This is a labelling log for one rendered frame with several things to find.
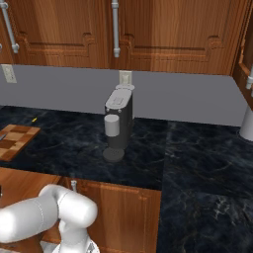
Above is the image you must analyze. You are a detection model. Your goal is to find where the grey black coffee machine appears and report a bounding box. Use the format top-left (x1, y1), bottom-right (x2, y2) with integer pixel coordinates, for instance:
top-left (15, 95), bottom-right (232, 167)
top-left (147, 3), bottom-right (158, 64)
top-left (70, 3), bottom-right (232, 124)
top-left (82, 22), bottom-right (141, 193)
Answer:
top-left (102, 83), bottom-right (136, 163)

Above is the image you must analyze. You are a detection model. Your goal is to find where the wooden side cupboard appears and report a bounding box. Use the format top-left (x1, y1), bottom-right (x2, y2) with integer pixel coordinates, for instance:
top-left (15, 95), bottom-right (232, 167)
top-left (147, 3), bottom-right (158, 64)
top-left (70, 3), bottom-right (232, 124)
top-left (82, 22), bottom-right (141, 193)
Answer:
top-left (231, 0), bottom-right (253, 112)

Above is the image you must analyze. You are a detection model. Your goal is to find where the wooden cupboard door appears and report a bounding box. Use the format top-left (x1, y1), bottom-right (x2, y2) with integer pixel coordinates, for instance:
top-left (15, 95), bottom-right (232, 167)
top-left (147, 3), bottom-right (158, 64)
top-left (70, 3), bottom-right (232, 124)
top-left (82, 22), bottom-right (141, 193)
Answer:
top-left (0, 0), bottom-right (112, 69)
top-left (110, 0), bottom-right (252, 76)
top-left (61, 177), bottom-right (163, 253)

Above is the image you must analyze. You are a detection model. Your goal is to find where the wooden drawer front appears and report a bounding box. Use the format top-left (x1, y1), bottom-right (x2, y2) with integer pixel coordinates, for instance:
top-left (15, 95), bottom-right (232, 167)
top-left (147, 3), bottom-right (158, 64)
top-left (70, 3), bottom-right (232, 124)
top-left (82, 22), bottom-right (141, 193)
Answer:
top-left (0, 166), bottom-right (62, 253)

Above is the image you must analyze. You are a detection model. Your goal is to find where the checkered wooden cutting board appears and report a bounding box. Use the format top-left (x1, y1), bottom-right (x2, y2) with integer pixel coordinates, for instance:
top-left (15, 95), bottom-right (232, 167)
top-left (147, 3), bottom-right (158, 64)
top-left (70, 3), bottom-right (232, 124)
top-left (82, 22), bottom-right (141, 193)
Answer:
top-left (0, 124), bottom-right (42, 163)

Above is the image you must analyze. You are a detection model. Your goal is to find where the white cylinder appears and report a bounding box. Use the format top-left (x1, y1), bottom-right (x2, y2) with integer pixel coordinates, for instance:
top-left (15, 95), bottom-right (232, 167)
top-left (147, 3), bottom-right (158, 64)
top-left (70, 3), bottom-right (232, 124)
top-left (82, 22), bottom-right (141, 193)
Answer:
top-left (238, 105), bottom-right (253, 142)

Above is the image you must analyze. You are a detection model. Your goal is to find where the white wall outlet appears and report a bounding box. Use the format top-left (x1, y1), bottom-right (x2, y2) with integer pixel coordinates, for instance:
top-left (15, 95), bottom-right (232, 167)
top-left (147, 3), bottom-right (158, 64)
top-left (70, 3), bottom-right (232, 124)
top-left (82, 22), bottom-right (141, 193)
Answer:
top-left (0, 63), bottom-right (18, 84)
top-left (119, 69), bottom-right (133, 87)

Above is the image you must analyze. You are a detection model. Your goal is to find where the wooden upper cupboard door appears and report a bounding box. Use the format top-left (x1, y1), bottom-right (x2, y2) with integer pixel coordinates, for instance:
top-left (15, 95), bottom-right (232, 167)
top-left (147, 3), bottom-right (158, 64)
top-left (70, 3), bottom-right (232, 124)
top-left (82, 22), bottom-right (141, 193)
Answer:
top-left (0, 0), bottom-right (112, 69)
top-left (110, 0), bottom-right (252, 76)

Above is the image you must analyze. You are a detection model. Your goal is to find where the wooden lower cupboard door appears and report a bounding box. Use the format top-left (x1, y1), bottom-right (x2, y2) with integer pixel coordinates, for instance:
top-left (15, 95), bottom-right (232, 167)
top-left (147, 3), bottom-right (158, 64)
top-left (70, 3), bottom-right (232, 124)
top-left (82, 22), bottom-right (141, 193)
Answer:
top-left (61, 177), bottom-right (163, 253)

